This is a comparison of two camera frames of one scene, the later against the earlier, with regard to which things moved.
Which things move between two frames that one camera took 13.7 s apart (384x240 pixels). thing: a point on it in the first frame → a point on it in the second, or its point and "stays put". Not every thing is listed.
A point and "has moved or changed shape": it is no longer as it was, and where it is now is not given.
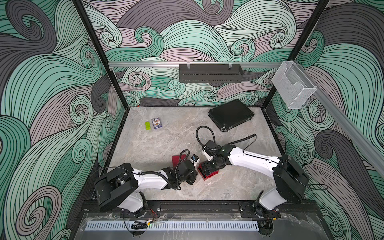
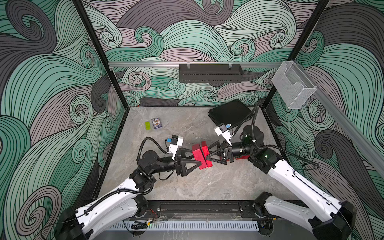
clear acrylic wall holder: [292, 84] stays put
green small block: [147, 124] stays put
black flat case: [230, 114] stays put
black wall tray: [214, 75] stays put
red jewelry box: [175, 159] has moved or changed shape
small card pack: [156, 122] stays put
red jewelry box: [204, 176] has moved or changed shape
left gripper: [193, 176] → [178, 163]
